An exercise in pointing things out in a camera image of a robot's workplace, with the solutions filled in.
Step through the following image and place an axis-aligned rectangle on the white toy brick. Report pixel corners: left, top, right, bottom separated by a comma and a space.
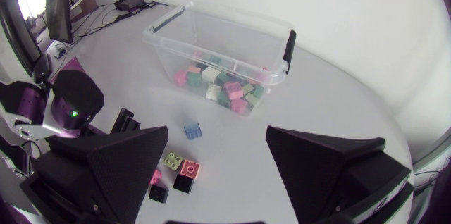
201, 66, 221, 85
205, 83, 223, 101

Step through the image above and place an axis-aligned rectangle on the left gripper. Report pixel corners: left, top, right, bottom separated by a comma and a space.
110, 107, 142, 135

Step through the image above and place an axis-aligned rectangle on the clear plastic container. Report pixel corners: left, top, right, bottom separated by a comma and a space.
142, 1, 297, 117

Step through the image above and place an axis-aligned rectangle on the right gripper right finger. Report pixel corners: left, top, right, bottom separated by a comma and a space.
266, 125, 415, 224

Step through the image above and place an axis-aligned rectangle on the black power brick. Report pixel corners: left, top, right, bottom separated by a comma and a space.
113, 0, 146, 12

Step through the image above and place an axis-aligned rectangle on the black cable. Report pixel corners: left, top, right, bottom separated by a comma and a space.
72, 4, 133, 39

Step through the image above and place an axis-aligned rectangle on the dark screen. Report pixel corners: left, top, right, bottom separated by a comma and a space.
44, 0, 74, 44

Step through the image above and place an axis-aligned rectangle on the lime green toy brick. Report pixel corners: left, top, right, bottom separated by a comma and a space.
162, 150, 185, 172

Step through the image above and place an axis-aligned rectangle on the black toy brick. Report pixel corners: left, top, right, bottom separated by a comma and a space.
148, 184, 170, 204
172, 173, 195, 194

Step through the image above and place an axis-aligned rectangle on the dark mat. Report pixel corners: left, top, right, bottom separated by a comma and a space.
51, 56, 86, 83

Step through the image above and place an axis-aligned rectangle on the orange toy brick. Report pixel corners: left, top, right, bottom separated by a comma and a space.
179, 158, 202, 180

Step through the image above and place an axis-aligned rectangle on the clear blue toy brick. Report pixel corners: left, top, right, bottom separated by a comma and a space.
183, 122, 203, 141

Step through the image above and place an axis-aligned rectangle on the pile of toy bricks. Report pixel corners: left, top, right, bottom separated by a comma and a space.
185, 51, 271, 116

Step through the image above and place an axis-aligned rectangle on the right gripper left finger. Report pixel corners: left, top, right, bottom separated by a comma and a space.
20, 125, 170, 224

